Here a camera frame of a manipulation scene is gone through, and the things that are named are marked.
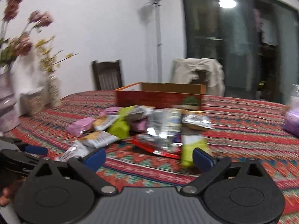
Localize white cracker snack packet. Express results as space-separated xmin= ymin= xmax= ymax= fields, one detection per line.
xmin=80 ymin=131 xmax=119 ymax=149

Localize pink snack packet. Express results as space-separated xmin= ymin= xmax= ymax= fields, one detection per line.
xmin=66 ymin=117 xmax=94 ymax=137
xmin=100 ymin=107 xmax=122 ymax=116

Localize white grey snack packet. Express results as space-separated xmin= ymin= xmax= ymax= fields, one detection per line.
xmin=181 ymin=114 xmax=214 ymax=131

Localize left hand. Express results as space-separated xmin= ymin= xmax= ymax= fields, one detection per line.
xmin=0 ymin=178 xmax=25 ymax=207

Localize red flat snack packet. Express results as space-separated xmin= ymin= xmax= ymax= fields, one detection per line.
xmin=131 ymin=136 xmax=181 ymax=159

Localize white cracker packet on table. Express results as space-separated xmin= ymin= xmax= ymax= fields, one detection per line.
xmin=92 ymin=115 xmax=119 ymax=131

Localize pink glass vase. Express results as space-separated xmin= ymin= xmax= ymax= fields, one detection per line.
xmin=0 ymin=71 xmax=19 ymax=133

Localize green snack bar packet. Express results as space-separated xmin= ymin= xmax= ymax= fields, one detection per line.
xmin=108 ymin=106 xmax=136 ymax=140

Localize silver foil snack packet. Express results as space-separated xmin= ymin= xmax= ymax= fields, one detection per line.
xmin=139 ymin=108 xmax=181 ymax=152

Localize red patterned tablecloth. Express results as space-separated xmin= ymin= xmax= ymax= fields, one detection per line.
xmin=7 ymin=91 xmax=298 ymax=223

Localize patterned tissue box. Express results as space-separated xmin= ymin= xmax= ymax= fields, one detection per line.
xmin=20 ymin=86 xmax=45 ymax=116

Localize red cardboard box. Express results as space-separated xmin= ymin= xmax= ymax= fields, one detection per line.
xmin=115 ymin=82 xmax=207 ymax=110

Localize floral ceramic vase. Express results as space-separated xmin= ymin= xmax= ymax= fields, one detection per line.
xmin=47 ymin=72 xmax=61 ymax=107

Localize dark wooden chair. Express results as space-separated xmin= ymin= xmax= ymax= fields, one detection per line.
xmin=91 ymin=60 xmax=123 ymax=91

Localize chair with beige jacket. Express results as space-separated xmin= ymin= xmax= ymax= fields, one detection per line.
xmin=190 ymin=70 xmax=209 ymax=86

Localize beige jacket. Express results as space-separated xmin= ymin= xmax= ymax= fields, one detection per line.
xmin=170 ymin=58 xmax=226 ymax=96

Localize purple tissue pack in bag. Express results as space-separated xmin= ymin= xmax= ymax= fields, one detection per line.
xmin=284 ymin=84 xmax=299 ymax=137

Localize yellow flower branches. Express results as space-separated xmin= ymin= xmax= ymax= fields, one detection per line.
xmin=34 ymin=36 xmax=78 ymax=73

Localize pink artificial flowers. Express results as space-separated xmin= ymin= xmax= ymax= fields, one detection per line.
xmin=1 ymin=0 xmax=54 ymax=71

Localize glass sliding door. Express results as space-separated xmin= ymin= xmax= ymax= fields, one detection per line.
xmin=183 ymin=0 xmax=298 ymax=104

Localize floor lamp stand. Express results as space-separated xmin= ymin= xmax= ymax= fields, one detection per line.
xmin=150 ymin=0 xmax=163 ymax=83

